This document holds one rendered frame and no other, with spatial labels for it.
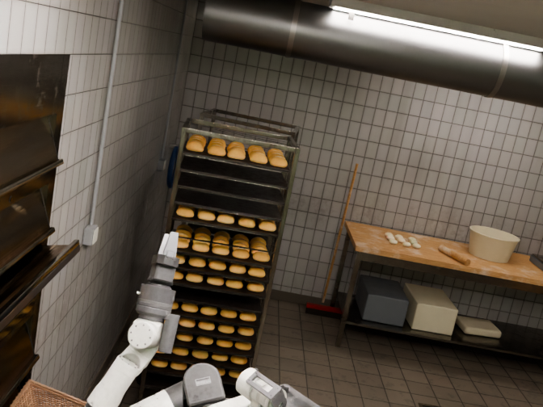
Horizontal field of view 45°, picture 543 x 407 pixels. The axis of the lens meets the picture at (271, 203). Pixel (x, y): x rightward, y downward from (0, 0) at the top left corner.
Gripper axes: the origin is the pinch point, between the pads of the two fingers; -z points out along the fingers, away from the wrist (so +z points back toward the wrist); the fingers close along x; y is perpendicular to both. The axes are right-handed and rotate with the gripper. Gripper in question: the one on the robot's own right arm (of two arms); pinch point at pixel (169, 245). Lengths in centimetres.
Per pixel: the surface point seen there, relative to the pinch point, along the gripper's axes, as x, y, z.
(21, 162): -49, 43, -19
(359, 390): -276, -206, 45
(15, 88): -33, 49, -37
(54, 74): -61, 42, -53
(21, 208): -68, 40, -7
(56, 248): -85, 26, 3
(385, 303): -325, -240, -25
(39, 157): -64, 39, -25
